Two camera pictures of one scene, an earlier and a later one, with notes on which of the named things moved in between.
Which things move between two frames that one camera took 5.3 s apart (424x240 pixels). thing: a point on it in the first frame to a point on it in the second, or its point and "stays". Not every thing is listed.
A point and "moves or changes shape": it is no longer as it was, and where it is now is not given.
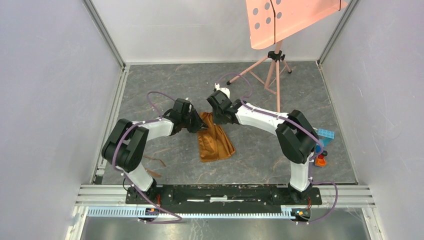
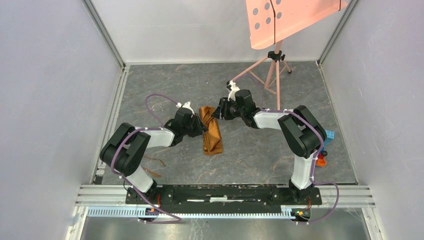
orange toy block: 320,162 stays
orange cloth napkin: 214,142 moves or changes shape
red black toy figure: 324,153 stays
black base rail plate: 225,199 stays
